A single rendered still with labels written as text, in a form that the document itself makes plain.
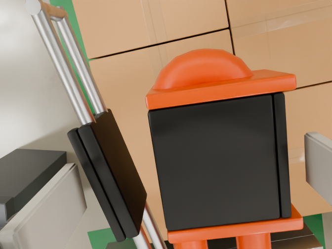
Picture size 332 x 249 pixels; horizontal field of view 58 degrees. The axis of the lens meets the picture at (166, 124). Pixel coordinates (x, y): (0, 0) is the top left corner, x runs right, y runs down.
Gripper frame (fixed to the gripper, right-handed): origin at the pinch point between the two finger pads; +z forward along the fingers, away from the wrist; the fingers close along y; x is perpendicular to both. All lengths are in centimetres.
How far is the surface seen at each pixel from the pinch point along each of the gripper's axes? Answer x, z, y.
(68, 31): 8.9, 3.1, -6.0
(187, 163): 1.2, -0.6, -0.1
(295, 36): 6, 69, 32
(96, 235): -80, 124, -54
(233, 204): -1.4, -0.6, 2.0
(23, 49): 18, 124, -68
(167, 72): 5.8, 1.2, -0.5
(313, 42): 4, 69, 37
